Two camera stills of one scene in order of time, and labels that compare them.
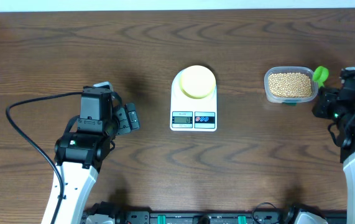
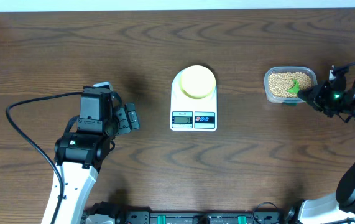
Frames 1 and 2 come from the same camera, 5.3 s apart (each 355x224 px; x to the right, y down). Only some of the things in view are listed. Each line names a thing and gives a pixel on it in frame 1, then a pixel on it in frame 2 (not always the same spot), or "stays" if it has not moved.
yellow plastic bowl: (198, 81) stays
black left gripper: (125, 126) stays
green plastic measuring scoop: (320, 74) -> (295, 89)
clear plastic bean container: (290, 84) stays
